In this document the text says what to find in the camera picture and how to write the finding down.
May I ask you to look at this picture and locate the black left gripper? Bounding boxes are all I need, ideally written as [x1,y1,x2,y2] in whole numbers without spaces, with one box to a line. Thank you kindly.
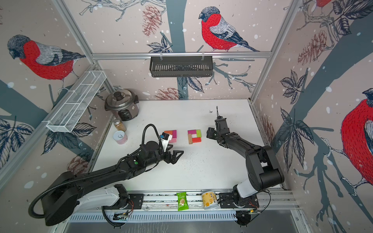
[145,144,185,168]

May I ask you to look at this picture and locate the wooden cylinder block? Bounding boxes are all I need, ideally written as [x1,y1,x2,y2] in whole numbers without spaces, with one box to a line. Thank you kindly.
[188,134,193,144]

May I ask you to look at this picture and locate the red block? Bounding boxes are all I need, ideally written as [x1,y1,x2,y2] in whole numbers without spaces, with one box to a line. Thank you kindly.
[192,137,202,143]

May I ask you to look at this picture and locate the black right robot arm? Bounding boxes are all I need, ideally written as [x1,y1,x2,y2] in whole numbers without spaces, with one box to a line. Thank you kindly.
[207,115,285,208]

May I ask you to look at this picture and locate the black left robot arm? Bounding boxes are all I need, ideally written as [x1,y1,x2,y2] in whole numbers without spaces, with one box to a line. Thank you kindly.
[28,131,184,227]

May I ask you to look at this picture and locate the green snack packet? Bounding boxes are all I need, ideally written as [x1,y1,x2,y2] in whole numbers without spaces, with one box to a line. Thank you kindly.
[176,192,189,211]

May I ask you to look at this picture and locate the pink tin can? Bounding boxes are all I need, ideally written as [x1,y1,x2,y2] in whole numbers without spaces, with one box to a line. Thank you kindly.
[113,131,128,145]

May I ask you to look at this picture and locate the glass spice jar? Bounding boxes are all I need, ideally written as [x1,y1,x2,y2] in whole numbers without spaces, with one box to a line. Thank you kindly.
[113,119,127,132]

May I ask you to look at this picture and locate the black hanging metal basket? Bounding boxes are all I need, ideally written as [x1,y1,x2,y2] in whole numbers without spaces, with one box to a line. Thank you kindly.
[150,56,213,78]

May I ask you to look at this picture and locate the silver rice cooker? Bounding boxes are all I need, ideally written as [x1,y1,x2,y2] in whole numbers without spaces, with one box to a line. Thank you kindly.
[105,89,139,121]

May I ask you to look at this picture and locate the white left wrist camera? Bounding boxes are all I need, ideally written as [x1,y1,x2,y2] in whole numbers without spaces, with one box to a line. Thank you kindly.
[160,132,173,152]

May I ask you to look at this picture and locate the yellow cup on rail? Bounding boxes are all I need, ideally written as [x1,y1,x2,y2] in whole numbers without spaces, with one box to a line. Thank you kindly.
[201,191,219,210]

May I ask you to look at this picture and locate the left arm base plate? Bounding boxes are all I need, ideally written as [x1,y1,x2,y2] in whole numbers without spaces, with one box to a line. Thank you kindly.
[103,193,144,210]

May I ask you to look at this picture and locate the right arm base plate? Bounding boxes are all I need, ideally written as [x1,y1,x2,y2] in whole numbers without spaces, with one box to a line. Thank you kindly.
[218,192,259,209]

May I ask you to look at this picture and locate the white wire basket shelf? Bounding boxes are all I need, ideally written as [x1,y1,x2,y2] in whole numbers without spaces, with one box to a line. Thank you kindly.
[46,70,107,133]

